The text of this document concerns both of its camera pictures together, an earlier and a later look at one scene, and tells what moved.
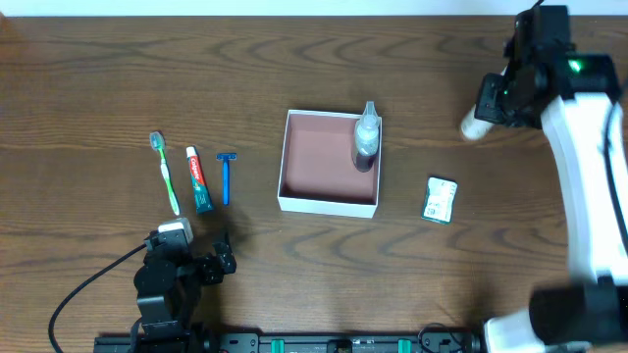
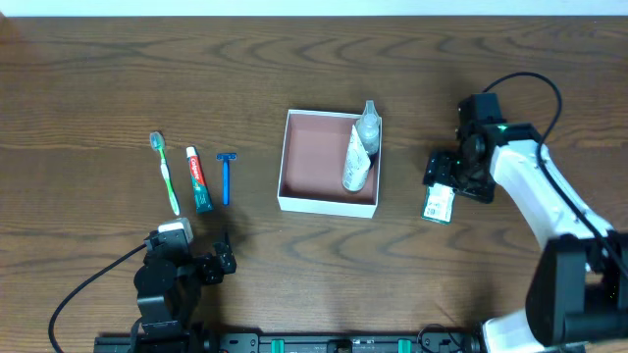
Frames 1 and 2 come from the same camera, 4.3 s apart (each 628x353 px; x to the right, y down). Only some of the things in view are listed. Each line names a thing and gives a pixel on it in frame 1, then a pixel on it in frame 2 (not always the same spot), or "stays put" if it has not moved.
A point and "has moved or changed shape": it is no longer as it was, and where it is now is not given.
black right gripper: (492, 98) -> (443, 173)
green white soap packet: (440, 199) stays put
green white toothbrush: (157, 141) stays put
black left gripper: (219, 260) stays put
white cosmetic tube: (474, 128) has moved or changed shape
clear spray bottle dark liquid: (367, 137) stays put
